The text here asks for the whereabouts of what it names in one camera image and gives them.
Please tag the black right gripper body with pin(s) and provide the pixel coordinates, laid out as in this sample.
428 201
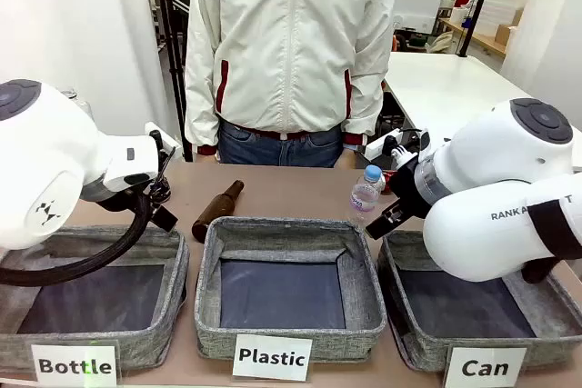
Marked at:
409 188

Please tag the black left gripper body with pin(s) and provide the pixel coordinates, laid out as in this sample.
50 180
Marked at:
159 190

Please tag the clear plastic water bottle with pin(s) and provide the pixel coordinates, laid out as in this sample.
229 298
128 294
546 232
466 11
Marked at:
365 197

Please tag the brown glass beer bottle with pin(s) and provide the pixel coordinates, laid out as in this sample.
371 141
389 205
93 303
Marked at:
217 211

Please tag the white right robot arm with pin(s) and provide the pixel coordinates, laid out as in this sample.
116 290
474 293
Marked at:
491 206

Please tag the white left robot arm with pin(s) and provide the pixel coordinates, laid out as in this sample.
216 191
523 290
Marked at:
50 156

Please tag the person's left forearm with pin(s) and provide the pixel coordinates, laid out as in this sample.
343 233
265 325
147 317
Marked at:
368 106

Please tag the person's right forearm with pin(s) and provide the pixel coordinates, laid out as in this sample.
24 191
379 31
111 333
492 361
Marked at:
202 106

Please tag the grey fabric basket labelled Bottle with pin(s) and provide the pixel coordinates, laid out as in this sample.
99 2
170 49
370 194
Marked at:
168 270

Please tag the grey fabric basket labelled Can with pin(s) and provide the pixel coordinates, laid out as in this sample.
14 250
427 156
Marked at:
409 315

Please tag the grey fabric basket labelled Plastic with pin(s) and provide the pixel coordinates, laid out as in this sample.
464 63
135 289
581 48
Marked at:
291 342

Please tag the white Can label card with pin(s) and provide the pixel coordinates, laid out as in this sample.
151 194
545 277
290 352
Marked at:
485 368

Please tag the person's left hand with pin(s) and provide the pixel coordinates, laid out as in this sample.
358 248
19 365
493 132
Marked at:
350 158

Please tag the blue jeans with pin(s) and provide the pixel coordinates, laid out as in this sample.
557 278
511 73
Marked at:
277 149

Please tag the white Bottle label card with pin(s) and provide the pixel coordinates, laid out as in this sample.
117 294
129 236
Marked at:
74 365

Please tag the white Plastic label card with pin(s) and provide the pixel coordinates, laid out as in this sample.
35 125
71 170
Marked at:
272 357

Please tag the brown cardboard box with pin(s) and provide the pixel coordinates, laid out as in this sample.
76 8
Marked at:
504 33

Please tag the white monitor back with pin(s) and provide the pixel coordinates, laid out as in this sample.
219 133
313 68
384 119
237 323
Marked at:
418 4

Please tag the person in white jacket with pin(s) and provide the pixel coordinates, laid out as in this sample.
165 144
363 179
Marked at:
291 42

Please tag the stack of white boxes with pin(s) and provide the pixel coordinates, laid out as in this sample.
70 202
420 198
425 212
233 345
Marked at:
495 13

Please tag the black slanted pole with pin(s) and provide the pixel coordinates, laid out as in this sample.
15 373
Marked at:
477 2

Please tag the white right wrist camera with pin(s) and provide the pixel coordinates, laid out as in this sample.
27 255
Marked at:
379 145

